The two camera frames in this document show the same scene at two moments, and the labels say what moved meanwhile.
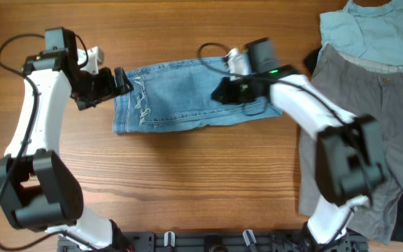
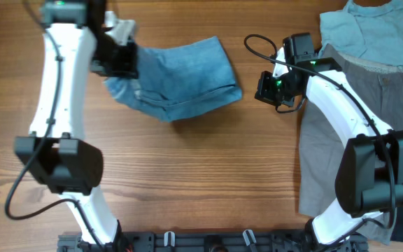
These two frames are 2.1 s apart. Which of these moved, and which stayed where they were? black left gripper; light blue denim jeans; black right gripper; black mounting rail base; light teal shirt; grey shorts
Moved: light blue denim jeans; black left gripper; black right gripper
Stayed: grey shorts; light teal shirt; black mounting rail base
